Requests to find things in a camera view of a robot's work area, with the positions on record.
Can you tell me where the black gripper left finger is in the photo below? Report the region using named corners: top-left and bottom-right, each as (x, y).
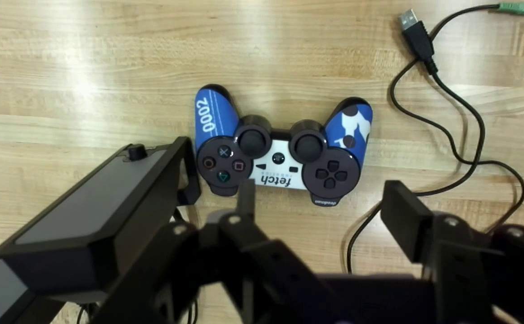
top-left (100, 176), bottom-right (365, 324)

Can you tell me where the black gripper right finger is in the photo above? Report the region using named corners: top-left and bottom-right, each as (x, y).
top-left (379, 178), bottom-right (524, 324)

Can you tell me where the blue game controller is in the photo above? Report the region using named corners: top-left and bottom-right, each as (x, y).
top-left (190, 83), bottom-right (376, 210)

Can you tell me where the black speaker grey front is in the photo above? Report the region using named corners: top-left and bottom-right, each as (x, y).
top-left (0, 135), bottom-right (203, 324)

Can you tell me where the black USB cable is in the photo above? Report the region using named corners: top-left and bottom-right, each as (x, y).
top-left (343, 7), bottom-right (487, 275)

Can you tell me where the black cable green plug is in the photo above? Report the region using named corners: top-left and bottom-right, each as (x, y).
top-left (386, 0), bottom-right (524, 236)

